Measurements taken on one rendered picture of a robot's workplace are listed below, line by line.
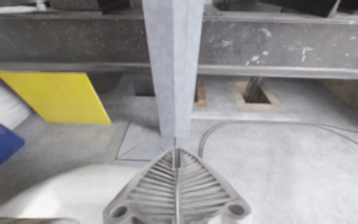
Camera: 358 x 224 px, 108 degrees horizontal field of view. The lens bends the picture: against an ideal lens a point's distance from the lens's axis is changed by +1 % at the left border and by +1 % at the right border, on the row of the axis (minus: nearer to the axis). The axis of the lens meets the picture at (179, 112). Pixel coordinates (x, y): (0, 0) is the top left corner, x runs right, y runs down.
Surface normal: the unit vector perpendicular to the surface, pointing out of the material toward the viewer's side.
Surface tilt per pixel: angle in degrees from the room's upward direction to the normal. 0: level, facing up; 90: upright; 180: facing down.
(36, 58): 90
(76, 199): 69
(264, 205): 0
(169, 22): 90
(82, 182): 1
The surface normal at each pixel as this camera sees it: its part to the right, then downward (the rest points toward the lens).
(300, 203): 0.01, -0.71
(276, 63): -0.04, 0.70
